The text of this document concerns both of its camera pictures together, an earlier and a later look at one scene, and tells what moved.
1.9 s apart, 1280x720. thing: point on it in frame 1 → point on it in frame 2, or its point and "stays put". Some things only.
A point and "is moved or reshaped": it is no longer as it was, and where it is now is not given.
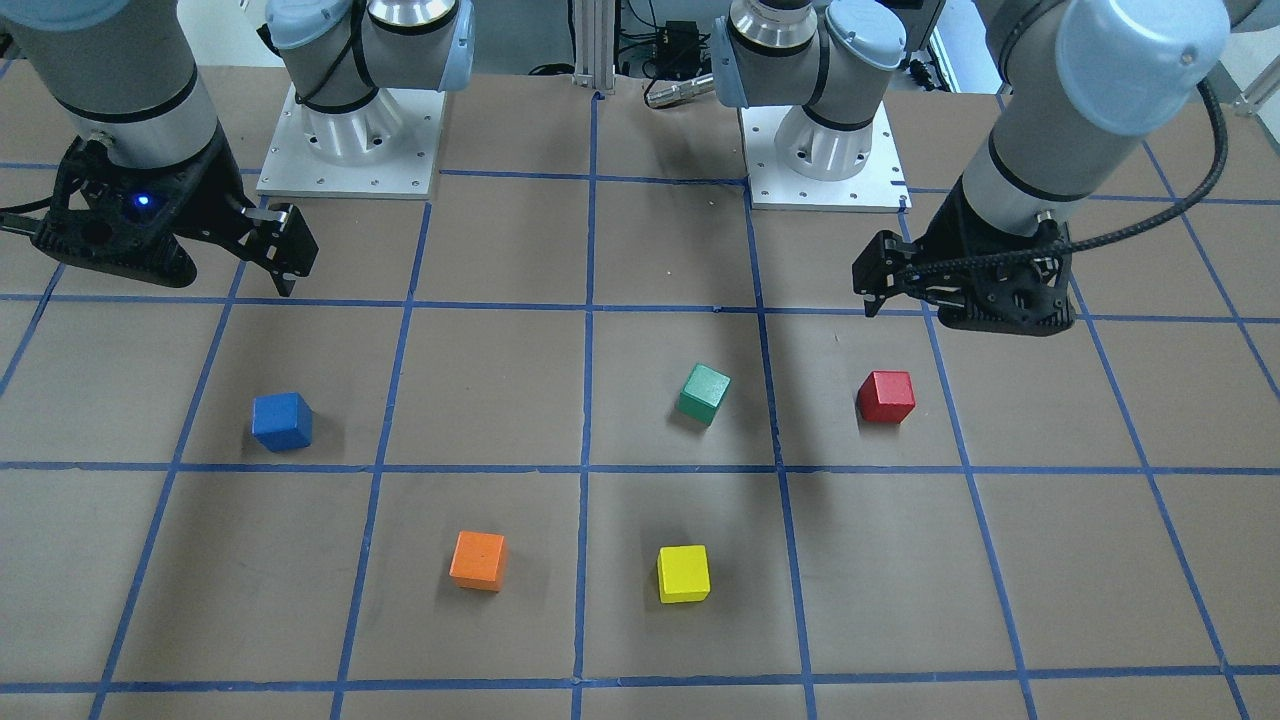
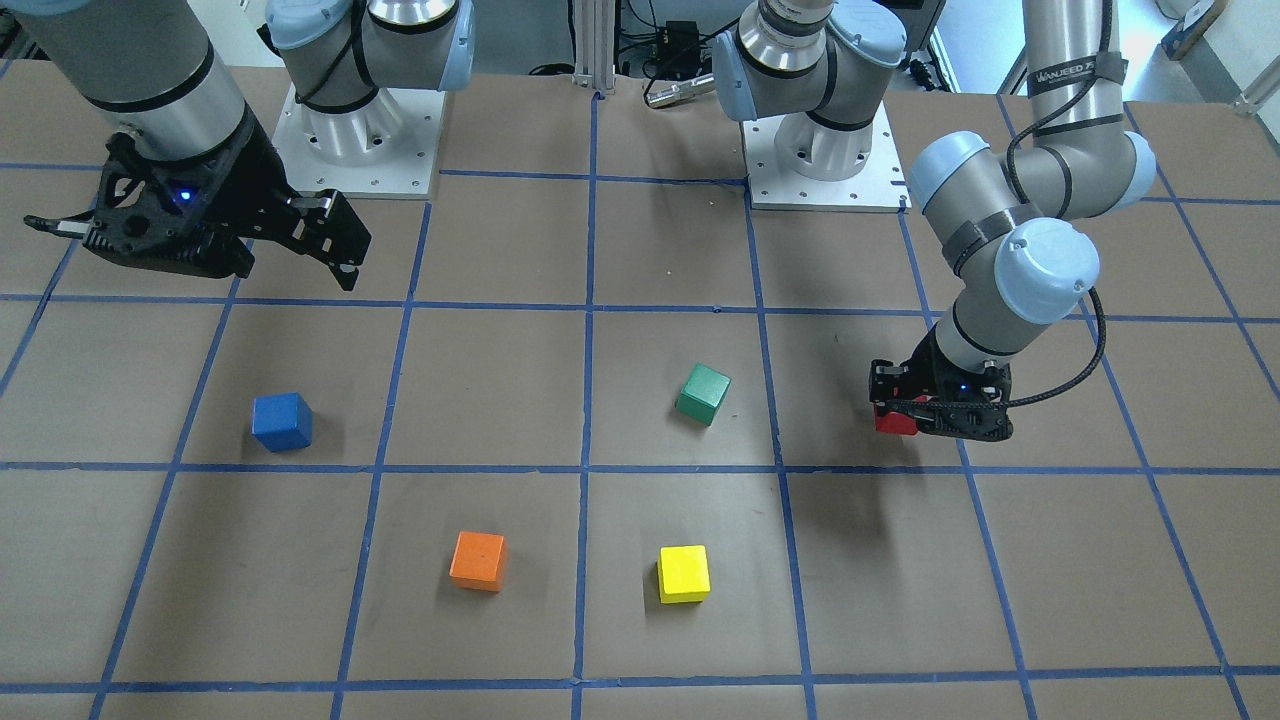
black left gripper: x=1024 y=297 → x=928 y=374
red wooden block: x=886 y=396 is moved or reshaped
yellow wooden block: x=684 y=574 stays put
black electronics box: x=677 y=48 stays put
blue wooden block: x=282 y=421 stays put
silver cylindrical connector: x=664 y=94 stays put
